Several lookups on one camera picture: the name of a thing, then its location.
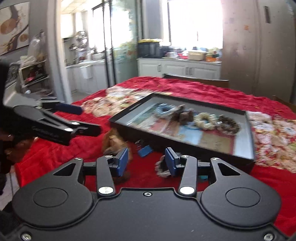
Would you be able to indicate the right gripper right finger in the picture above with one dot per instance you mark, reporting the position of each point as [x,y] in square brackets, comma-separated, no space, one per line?
[186,167]

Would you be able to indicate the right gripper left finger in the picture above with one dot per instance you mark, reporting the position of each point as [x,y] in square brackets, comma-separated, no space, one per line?
[108,167]

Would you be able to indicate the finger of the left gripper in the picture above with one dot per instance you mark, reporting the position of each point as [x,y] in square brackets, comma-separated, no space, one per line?
[85,129]
[54,105]

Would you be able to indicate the brown pyramid packet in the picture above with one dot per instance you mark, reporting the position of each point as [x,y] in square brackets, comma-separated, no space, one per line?
[112,143]

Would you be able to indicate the black white-trim scrunchie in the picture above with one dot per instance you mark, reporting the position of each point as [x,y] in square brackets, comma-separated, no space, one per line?
[161,168]

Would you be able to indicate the blue binder clip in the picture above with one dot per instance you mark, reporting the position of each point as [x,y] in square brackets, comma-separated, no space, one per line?
[143,149]

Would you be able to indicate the cream crochet scrunchie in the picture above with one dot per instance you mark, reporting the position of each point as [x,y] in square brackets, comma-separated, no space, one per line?
[205,121]

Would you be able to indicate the brown fuzzy claw clip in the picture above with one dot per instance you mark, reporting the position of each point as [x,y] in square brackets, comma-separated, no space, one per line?
[122,179]
[182,115]

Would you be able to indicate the dark brown braided scrunchie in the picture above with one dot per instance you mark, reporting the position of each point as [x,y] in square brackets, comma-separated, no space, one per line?
[227,125]

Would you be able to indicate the blue crochet scrunchie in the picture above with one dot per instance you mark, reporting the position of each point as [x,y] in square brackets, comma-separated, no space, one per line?
[164,110]

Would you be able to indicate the teal binder clip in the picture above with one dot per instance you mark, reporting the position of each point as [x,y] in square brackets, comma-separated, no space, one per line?
[203,178]

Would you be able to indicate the black shallow cardboard box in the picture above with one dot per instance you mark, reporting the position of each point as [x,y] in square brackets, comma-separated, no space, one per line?
[243,156]

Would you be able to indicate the white kitchen cabinet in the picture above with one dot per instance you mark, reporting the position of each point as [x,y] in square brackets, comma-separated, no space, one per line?
[158,67]

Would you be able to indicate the black microwave oven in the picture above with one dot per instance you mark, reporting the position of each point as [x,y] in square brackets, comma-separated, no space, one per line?
[149,48]

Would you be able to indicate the red quilted bear blanket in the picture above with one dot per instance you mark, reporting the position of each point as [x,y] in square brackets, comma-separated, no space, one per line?
[45,156]

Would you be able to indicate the wooden chair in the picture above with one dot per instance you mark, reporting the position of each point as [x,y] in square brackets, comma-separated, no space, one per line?
[290,105]
[214,82]

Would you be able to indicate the steel double-door refrigerator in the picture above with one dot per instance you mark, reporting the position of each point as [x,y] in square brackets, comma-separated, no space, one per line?
[258,55]

